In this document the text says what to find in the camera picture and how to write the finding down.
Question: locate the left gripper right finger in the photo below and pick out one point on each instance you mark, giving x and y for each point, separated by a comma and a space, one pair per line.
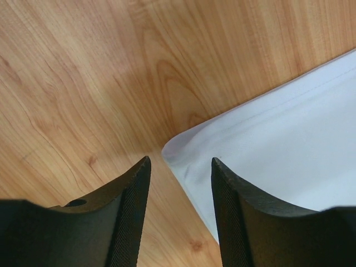
258, 229

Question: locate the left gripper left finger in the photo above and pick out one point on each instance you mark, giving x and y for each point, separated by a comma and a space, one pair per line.
102, 228

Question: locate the white t shirt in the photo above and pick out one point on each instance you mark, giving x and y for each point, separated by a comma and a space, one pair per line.
296, 142

